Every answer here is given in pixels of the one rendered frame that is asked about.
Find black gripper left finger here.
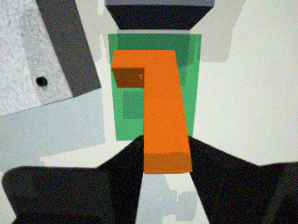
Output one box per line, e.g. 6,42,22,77
1,135,144,224

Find orange l-shaped part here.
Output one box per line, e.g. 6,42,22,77
111,50,193,174

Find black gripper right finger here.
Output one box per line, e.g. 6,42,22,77
188,135,298,224

